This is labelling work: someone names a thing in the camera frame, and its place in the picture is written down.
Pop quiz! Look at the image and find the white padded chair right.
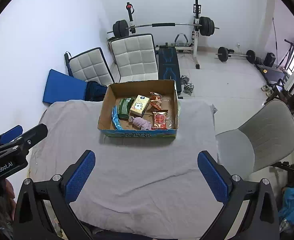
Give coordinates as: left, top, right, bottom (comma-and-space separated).
111, 34, 158, 83

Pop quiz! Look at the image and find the black blue weight bench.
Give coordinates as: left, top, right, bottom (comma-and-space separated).
158, 46, 182, 94

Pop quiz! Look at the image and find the green snack packet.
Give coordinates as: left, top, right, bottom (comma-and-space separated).
117, 98, 134, 119

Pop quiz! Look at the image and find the black treadmill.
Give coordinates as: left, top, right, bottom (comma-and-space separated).
254, 64, 290, 85

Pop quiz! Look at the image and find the red snack packet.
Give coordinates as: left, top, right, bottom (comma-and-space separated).
152, 109, 168, 129

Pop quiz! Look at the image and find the grey table cloth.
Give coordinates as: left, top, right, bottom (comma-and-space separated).
30, 99, 222, 239

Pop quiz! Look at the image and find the white padded chair left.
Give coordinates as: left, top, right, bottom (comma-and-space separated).
64, 47, 114, 86

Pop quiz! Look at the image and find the dark blue cloth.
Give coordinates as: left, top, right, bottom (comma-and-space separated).
85, 81, 107, 102

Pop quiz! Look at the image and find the blue mat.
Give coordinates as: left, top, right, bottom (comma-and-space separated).
43, 69, 87, 104

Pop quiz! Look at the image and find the white squat rack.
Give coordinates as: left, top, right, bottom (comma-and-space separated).
126, 0, 201, 69

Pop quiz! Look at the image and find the white padded chair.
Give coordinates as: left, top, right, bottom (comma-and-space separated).
111, 34, 158, 83
64, 47, 114, 86

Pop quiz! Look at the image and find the yellow tissue pack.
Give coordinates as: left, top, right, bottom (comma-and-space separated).
130, 95, 150, 118

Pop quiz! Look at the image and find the orange panda snack packet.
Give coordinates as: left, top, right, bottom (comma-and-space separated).
150, 92, 163, 110

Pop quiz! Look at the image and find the grey plastic chair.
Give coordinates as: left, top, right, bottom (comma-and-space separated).
216, 100, 294, 179

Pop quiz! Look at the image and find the blue snack packet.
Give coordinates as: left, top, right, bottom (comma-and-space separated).
111, 106, 123, 130

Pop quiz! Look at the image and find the cardboard box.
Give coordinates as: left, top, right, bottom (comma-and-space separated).
98, 80, 178, 138

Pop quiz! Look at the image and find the dumbbell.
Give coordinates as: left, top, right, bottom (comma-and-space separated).
181, 75, 194, 95

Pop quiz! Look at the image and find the purple soft cloth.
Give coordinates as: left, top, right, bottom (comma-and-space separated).
129, 116, 152, 131

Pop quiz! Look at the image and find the floor barbell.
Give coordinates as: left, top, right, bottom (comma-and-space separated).
216, 47, 256, 64

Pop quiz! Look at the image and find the person's left hand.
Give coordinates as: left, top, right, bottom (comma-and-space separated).
0, 179, 16, 231

